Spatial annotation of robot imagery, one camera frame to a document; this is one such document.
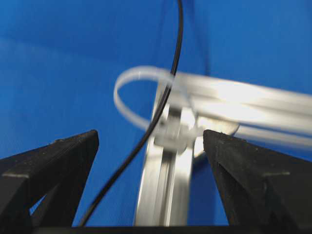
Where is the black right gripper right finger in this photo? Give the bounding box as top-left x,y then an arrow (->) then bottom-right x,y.
203,130 -> 312,227

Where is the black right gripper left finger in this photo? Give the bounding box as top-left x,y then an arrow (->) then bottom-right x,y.
0,130 -> 99,227

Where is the thin black wire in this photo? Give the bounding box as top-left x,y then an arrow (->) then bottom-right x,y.
78,0 -> 184,227

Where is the white zip tie loop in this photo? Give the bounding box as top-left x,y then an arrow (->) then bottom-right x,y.
114,65 -> 203,156

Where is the silver aluminium extrusion frame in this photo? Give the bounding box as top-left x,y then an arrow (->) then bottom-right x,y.
134,73 -> 312,226

